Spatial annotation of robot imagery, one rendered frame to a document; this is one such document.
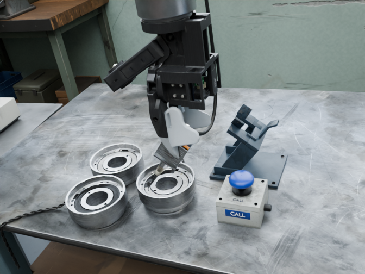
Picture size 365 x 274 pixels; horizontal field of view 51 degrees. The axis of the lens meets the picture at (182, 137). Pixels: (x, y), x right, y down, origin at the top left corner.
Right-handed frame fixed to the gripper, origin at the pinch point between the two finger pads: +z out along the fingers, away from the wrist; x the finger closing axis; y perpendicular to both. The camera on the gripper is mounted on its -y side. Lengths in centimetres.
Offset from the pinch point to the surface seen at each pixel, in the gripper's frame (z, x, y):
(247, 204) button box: 8.7, -1.2, 11.5
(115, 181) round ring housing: 10.0, 0.2, -13.8
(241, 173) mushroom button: 5.7, 2.4, 9.7
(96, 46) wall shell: 40, 157, -134
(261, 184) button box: 8.7, 4.0, 12.3
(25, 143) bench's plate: 13, 11, -48
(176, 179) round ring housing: 10.2, 3.8, -3.0
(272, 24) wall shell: 29, 162, -19
